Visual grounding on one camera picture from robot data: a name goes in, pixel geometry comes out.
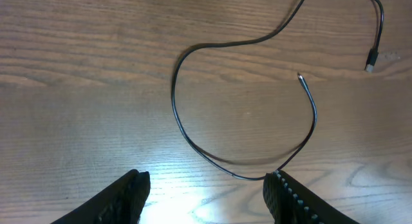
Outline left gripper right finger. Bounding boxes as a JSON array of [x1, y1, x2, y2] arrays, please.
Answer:
[[263, 170, 359, 224]]

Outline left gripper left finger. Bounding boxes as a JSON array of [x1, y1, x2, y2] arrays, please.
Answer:
[[52, 169, 151, 224]]

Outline black usb cable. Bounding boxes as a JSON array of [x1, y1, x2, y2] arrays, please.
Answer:
[[170, 0, 385, 182]]

